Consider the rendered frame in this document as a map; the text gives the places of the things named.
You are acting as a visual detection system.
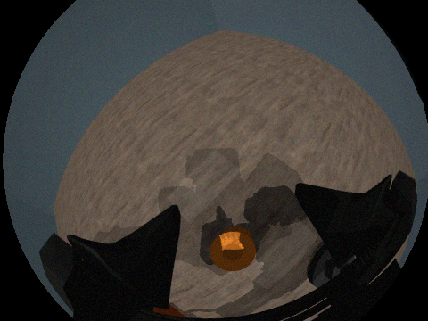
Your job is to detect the orange knob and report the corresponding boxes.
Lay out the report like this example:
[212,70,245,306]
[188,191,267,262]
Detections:
[210,226,256,271]

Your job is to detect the black stepped round pedestal with short shaft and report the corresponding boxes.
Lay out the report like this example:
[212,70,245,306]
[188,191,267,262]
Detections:
[307,245,354,288]

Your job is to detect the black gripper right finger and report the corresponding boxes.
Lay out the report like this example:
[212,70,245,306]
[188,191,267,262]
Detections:
[295,174,392,268]

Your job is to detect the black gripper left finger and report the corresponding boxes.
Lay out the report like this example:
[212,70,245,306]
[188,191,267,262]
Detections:
[67,204,181,310]

